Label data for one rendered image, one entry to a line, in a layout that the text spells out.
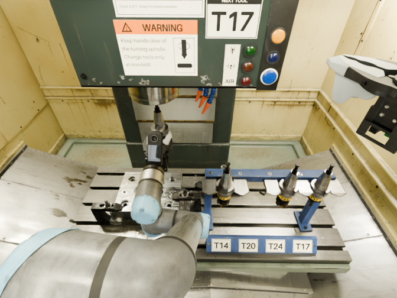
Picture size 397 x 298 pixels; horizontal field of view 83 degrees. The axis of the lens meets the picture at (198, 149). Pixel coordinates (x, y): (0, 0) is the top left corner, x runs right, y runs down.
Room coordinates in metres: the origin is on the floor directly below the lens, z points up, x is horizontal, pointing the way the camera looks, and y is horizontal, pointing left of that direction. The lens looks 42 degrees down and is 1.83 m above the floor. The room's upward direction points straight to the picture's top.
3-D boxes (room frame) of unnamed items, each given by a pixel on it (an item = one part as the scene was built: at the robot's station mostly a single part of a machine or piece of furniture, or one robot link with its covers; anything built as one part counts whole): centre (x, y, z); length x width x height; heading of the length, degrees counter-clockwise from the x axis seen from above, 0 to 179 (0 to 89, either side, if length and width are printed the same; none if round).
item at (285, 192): (0.50, -0.31, 1.21); 0.06 x 0.06 x 0.03
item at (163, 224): (0.38, 0.13, 1.19); 0.11 x 0.08 x 0.11; 82
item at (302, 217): (0.55, -0.48, 1.05); 0.10 x 0.05 x 0.30; 179
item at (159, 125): (0.67, 0.14, 1.38); 0.04 x 0.04 x 0.07
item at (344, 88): (0.31, -0.21, 1.69); 0.09 x 0.03 x 0.06; 29
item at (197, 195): (0.61, 0.05, 0.97); 0.13 x 0.03 x 0.15; 89
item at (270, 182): (0.50, -0.26, 1.21); 0.07 x 0.05 x 0.01; 179
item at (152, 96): (0.67, 0.14, 1.54); 0.16 x 0.16 x 0.12
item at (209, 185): (0.50, -0.04, 1.21); 0.07 x 0.05 x 0.01; 179
